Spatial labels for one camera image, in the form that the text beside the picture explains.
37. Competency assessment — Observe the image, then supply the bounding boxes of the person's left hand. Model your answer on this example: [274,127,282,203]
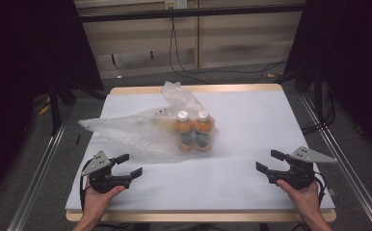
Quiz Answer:
[83,183,126,216]

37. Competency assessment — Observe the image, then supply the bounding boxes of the person's right hand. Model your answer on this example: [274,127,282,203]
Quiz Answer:
[276,178,322,219]

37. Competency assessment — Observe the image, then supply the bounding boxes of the black power cable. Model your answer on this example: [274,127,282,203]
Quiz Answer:
[173,17,288,85]
[169,17,211,86]

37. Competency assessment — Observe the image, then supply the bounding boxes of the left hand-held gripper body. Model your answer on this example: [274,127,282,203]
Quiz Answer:
[82,150,132,194]

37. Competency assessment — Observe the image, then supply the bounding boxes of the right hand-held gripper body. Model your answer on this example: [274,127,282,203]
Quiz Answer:
[266,146,337,191]

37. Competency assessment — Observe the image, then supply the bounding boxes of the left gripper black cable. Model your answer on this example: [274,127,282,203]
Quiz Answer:
[79,159,93,211]

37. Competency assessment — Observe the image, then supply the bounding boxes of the clear plastic bag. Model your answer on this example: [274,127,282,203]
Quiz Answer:
[77,80,221,164]

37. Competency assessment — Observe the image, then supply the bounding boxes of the metal floor rail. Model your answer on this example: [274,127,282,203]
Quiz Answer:
[6,105,74,231]
[299,91,372,231]

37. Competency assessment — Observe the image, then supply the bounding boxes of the white table mat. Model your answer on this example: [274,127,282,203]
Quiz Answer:
[66,90,336,212]

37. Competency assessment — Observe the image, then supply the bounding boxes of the wooden table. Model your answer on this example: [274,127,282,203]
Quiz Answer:
[66,83,337,223]

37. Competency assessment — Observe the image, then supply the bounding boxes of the orange juice bottle white cap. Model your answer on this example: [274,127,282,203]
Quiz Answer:
[173,110,195,152]
[194,109,215,152]

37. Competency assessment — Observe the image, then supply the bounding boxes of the black metal stand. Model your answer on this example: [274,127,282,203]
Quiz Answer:
[294,65,326,123]
[48,75,106,137]

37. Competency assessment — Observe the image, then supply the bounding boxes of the black curtain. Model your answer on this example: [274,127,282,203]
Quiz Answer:
[0,0,105,206]
[282,0,372,162]

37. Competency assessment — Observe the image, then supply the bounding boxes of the bundle of black floor cables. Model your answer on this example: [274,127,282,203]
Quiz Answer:
[302,81,336,135]

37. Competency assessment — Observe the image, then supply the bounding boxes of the white wall outlet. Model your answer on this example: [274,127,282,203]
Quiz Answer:
[164,0,188,10]

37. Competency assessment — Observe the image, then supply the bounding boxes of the black horizontal bar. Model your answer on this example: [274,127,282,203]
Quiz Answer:
[78,4,306,23]

